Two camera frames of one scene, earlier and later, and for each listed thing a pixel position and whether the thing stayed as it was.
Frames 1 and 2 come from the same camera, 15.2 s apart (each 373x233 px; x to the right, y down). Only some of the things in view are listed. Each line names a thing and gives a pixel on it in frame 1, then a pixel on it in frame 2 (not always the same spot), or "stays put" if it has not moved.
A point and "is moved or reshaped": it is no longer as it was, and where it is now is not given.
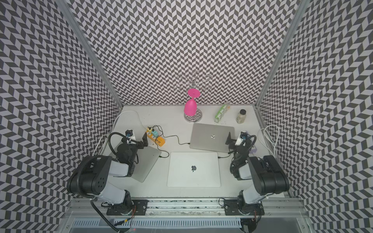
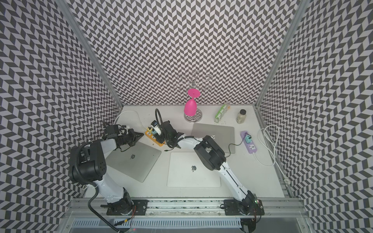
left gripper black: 140,143 -> 137,136
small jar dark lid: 241,117 stays put
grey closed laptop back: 211,137 stays put
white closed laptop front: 194,169 stays put
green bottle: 218,116 stays put
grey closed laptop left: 147,157 stays put
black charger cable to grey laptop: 168,136 is moved or reshaped
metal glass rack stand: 194,80 stays put
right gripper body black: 232,145 -> 161,138
